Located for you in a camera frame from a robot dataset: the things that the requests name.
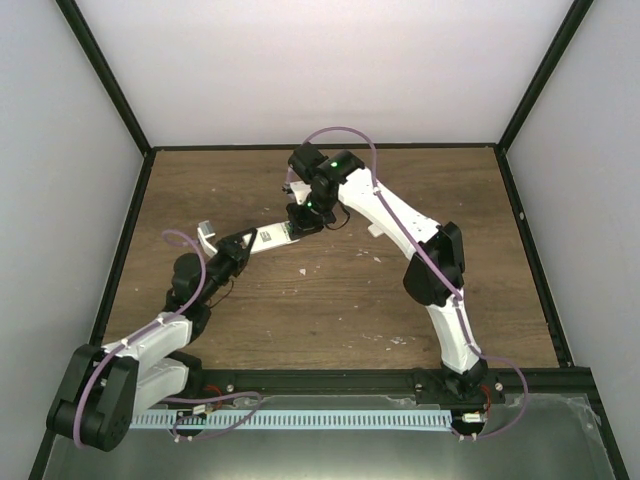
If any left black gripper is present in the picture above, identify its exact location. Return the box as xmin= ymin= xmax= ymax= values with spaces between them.
xmin=199 ymin=229 xmax=258 ymax=304

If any white remote control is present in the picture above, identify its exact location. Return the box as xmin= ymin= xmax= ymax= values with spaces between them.
xmin=251 ymin=221 xmax=298 ymax=255

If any white battery compartment cover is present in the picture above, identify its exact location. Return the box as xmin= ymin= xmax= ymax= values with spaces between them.
xmin=368 ymin=224 xmax=384 ymax=238

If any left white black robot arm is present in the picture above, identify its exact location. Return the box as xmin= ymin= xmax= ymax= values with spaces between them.
xmin=46 ymin=228 xmax=258 ymax=452

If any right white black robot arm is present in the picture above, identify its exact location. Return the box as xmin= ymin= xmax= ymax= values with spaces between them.
xmin=284 ymin=142 xmax=488 ymax=403

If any grey metal front plate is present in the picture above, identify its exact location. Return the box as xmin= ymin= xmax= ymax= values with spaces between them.
xmin=44 ymin=394 xmax=627 ymax=479

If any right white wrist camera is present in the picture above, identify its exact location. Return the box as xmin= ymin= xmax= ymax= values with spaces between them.
xmin=282 ymin=181 xmax=311 ymax=205

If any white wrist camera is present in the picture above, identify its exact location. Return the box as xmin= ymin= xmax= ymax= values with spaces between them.
xmin=282 ymin=181 xmax=311 ymax=205
xmin=197 ymin=220 xmax=217 ymax=257

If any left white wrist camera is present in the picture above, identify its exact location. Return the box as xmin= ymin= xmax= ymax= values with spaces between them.
xmin=197 ymin=220 xmax=217 ymax=257

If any black aluminium frame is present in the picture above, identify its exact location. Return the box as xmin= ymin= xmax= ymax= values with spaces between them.
xmin=27 ymin=0 xmax=631 ymax=480

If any light blue slotted cable duct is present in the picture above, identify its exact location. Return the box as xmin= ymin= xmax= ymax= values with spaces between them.
xmin=131 ymin=410 xmax=453 ymax=432

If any black front mounting rail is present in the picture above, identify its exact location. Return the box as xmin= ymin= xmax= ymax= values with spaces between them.
xmin=178 ymin=367 xmax=597 ymax=405

